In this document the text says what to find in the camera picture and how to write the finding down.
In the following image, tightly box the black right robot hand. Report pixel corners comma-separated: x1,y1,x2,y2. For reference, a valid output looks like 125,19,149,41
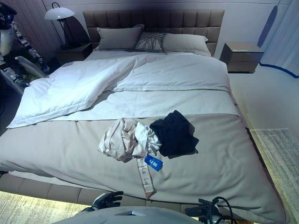
185,198,221,222

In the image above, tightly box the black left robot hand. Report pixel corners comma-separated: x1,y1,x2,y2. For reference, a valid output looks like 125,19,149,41
92,191,124,210

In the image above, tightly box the large bed with grey cover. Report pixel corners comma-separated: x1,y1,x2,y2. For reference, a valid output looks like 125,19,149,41
0,50,291,224

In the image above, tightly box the grey robot torso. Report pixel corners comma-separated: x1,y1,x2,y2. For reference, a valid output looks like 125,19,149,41
54,206,199,224

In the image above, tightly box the blue paper tag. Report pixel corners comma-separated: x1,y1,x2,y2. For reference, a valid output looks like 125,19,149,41
144,154,163,172

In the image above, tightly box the beige crumpled garment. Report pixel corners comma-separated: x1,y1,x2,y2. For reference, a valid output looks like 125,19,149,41
98,118,163,163

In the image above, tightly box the black crumpled garment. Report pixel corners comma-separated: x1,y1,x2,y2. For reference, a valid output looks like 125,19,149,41
149,110,199,158

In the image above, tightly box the grey patterned rug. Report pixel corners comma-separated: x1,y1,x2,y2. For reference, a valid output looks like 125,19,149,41
248,127,299,224

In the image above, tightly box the white folded duvet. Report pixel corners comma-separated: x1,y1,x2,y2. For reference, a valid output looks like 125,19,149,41
6,55,143,129

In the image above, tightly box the brown bedside table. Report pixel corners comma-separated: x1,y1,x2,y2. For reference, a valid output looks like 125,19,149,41
220,42,265,74
55,42,93,65

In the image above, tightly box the plain grey pillow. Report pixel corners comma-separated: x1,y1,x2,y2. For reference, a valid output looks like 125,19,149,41
161,33,212,56
94,23,146,50

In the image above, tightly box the patterned grey cushion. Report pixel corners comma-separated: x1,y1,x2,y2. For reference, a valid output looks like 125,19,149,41
133,31,168,54

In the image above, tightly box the white dome floor lamp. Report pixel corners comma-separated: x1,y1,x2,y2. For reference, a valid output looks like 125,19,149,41
44,2,78,49

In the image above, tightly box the brown padded headboard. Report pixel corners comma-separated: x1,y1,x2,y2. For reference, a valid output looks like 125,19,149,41
83,9,225,57

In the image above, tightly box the light blue curtain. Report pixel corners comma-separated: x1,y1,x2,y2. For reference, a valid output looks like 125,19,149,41
257,0,299,78

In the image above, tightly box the white humanoid robot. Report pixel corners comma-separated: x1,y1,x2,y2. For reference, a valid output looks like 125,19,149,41
0,2,18,59

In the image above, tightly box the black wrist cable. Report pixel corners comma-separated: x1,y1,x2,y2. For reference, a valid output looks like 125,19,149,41
207,196,241,224

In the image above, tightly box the beige lettered strap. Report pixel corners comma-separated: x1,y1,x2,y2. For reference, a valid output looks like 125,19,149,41
135,156,157,199

